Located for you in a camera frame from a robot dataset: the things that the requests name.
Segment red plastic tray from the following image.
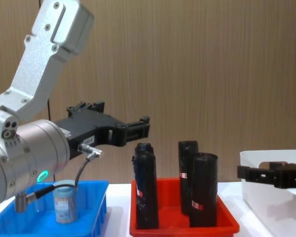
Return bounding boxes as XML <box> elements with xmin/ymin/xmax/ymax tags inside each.
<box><xmin>129</xmin><ymin>178</ymin><xmax>240</xmax><ymax>237</ymax></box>

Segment white plastic bin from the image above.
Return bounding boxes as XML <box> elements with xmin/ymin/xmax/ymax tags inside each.
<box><xmin>239</xmin><ymin>149</ymin><xmax>296</xmax><ymax>237</ymax></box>

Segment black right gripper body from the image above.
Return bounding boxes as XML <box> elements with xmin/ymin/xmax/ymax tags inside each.
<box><xmin>273</xmin><ymin>163</ymin><xmax>296</xmax><ymax>191</ymax></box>

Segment dark gripper cable silver plugs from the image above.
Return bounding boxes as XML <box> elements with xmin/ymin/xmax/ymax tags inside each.
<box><xmin>14</xmin><ymin>143</ymin><xmax>104</xmax><ymax>213</ymax></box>

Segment clear jar with blue lid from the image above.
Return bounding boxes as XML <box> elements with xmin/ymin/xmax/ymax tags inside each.
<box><xmin>52</xmin><ymin>185</ymin><xmax>79</xmax><ymax>225</ymax></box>

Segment blue plastic tray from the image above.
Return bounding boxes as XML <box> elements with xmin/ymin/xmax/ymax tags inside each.
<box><xmin>0</xmin><ymin>180</ymin><xmax>110</xmax><ymax>237</ymax></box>

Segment black bag roll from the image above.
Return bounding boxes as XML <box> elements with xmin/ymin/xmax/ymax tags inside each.
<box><xmin>133</xmin><ymin>150</ymin><xmax>160</xmax><ymax>230</ymax></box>
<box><xmin>188</xmin><ymin>152</ymin><xmax>219</xmax><ymax>228</ymax></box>
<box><xmin>178</xmin><ymin>140</ymin><xmax>199</xmax><ymax>215</ymax></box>
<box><xmin>135</xmin><ymin>142</ymin><xmax>154</xmax><ymax>158</ymax></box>

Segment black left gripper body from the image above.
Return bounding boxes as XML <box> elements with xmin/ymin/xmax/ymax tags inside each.
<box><xmin>53</xmin><ymin>110</ymin><xmax>128</xmax><ymax>160</ymax></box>

